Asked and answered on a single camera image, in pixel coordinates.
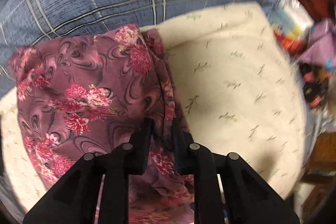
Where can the white colourful paper package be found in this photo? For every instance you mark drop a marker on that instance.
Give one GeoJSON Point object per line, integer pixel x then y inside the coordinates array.
{"type": "Point", "coordinates": [290, 18]}

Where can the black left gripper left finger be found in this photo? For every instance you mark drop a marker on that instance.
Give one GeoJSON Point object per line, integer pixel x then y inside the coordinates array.
{"type": "Point", "coordinates": [96, 188]}

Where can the lilac cloth with blue flower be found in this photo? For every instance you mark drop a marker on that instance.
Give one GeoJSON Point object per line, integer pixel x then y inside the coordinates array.
{"type": "Point", "coordinates": [321, 45]}

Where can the purple pink floral garment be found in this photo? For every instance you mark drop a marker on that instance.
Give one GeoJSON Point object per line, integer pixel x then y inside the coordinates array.
{"type": "Point", "coordinates": [89, 94]}

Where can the orange red plastic bag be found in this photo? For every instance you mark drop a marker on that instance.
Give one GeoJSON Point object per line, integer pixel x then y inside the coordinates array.
{"type": "Point", "coordinates": [292, 46]}

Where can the cream patterned blanket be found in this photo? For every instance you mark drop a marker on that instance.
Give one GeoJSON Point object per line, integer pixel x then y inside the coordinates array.
{"type": "Point", "coordinates": [236, 88]}

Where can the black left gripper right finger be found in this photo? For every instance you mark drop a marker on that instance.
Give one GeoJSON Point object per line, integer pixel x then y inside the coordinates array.
{"type": "Point", "coordinates": [226, 188]}

